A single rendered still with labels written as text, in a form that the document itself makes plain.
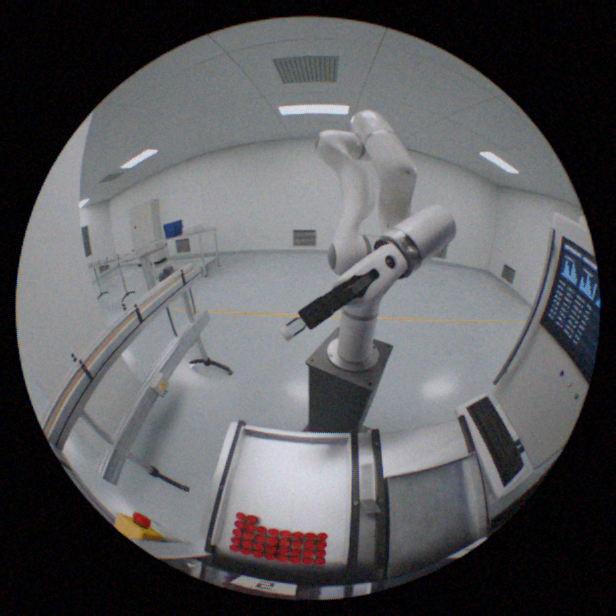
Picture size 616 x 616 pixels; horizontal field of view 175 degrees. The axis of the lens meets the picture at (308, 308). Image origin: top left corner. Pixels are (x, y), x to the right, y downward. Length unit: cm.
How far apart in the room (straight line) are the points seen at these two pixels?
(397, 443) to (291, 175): 506
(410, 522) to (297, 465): 32
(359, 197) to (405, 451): 67
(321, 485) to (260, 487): 13
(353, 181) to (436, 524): 90
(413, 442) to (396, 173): 62
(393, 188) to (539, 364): 74
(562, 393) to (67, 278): 238
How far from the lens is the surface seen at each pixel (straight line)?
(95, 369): 107
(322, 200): 504
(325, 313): 29
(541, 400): 88
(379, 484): 51
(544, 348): 83
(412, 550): 56
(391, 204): 48
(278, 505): 50
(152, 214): 676
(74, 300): 164
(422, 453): 59
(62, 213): 166
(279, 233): 523
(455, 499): 61
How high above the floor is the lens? 138
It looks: 30 degrees down
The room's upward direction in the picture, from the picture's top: straight up
